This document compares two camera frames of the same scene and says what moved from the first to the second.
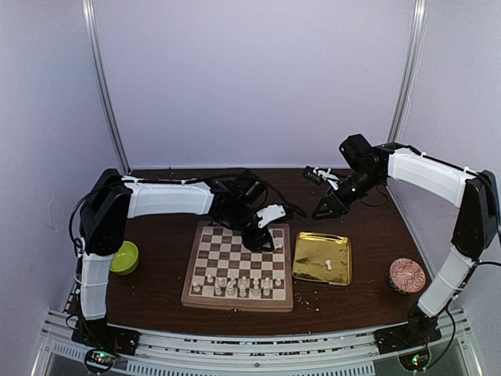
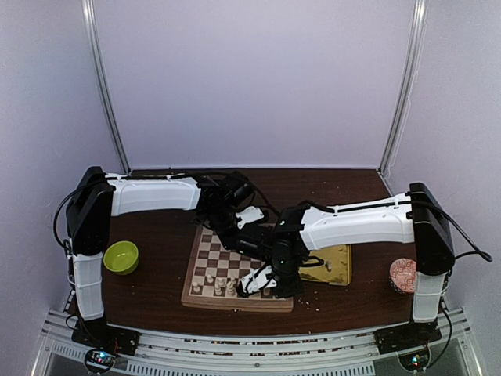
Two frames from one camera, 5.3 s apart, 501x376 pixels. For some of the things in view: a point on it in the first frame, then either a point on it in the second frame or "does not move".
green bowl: (125, 260) does not move
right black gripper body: (348, 199) -> (295, 287)
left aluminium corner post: (99, 72) does not move
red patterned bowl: (407, 276) does not move
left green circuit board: (99, 361) does not move
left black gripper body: (250, 241) -> (226, 238)
